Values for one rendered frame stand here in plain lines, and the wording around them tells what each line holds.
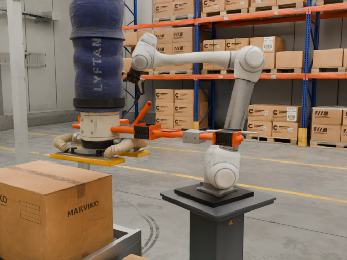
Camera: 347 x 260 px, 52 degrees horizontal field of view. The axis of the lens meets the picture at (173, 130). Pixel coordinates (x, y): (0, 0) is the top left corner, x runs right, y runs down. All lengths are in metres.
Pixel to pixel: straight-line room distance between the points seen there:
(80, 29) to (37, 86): 11.09
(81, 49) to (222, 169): 0.89
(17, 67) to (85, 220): 3.29
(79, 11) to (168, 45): 8.30
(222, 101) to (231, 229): 8.42
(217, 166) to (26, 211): 0.93
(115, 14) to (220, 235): 1.31
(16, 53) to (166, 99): 5.73
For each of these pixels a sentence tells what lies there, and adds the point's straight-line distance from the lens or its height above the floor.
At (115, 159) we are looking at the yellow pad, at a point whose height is 1.11.
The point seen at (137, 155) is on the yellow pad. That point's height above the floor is 1.10.
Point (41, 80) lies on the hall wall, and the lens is 12.72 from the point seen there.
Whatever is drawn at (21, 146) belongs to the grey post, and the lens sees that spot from 4.90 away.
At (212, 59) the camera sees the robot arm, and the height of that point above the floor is 1.54.
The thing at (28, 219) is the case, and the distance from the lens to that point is 1.77.
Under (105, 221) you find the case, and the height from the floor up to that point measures 0.71.
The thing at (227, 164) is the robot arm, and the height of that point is 1.00.
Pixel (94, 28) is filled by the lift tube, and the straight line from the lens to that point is 1.52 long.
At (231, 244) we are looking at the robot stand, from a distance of 2.23.
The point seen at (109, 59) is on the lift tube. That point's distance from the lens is 1.53.
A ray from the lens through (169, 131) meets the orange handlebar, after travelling 1.39.
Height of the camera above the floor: 1.42
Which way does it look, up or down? 8 degrees down
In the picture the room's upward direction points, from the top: straight up
